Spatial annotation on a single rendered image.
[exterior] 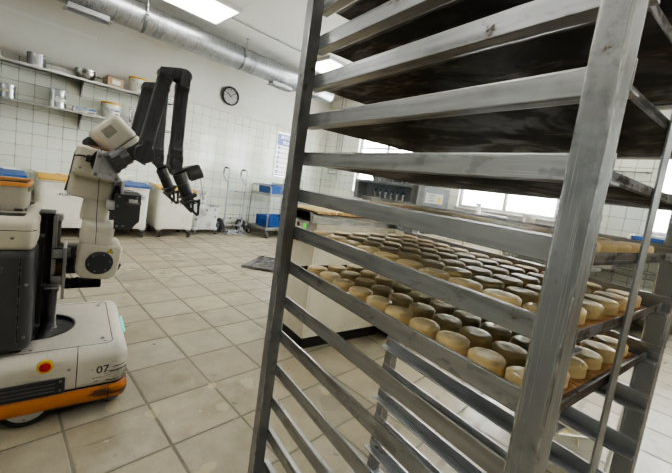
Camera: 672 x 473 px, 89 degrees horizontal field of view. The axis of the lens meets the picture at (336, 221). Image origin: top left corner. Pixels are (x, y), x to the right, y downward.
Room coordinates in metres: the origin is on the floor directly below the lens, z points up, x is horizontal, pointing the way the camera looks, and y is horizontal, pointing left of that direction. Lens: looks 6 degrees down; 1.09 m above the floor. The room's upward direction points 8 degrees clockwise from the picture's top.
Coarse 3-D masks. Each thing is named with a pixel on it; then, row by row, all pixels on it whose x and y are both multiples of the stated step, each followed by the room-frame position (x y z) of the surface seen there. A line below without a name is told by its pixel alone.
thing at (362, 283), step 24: (360, 288) 0.71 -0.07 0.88; (384, 288) 0.73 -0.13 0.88; (408, 288) 0.76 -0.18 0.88; (384, 312) 0.63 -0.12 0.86; (408, 312) 0.60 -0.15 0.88; (432, 312) 0.63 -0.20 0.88; (456, 312) 0.64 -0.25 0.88; (432, 336) 0.54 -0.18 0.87; (456, 336) 0.52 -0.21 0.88; (480, 336) 0.53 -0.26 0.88; (504, 336) 0.56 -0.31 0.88; (600, 336) 0.62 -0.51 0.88; (480, 360) 0.45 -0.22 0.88; (504, 360) 0.46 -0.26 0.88; (576, 360) 0.49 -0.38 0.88; (600, 360) 0.51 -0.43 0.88; (576, 384) 0.46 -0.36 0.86
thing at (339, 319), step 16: (320, 224) 2.15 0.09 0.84; (304, 256) 2.20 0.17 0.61; (320, 256) 2.17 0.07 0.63; (336, 256) 2.24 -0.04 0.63; (288, 288) 2.32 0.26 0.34; (304, 288) 2.16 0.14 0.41; (304, 304) 2.15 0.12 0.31; (320, 304) 2.20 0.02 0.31; (336, 304) 2.28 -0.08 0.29; (288, 320) 2.28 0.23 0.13; (320, 320) 2.21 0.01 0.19; (336, 320) 2.29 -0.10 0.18; (352, 320) 2.38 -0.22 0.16; (304, 336) 2.15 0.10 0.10; (352, 336) 2.44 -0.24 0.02
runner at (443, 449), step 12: (372, 396) 1.09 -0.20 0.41; (384, 396) 1.08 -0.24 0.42; (396, 408) 1.04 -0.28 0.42; (408, 420) 0.99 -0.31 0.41; (420, 432) 0.95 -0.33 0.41; (432, 432) 0.92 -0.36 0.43; (432, 444) 0.90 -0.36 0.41; (444, 444) 0.89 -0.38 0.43; (444, 456) 0.87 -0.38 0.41; (456, 456) 0.86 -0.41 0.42; (456, 468) 0.83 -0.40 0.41; (468, 468) 0.83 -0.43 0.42
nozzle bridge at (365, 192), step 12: (360, 180) 2.92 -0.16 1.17; (372, 180) 2.80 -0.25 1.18; (360, 192) 2.95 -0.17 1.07; (372, 192) 2.91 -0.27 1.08; (384, 192) 2.79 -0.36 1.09; (396, 192) 2.69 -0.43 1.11; (408, 192) 2.59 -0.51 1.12; (432, 192) 2.47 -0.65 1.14; (444, 192) 2.55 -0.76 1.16; (408, 204) 2.51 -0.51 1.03; (432, 204) 2.49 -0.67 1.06; (444, 204) 2.57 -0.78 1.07
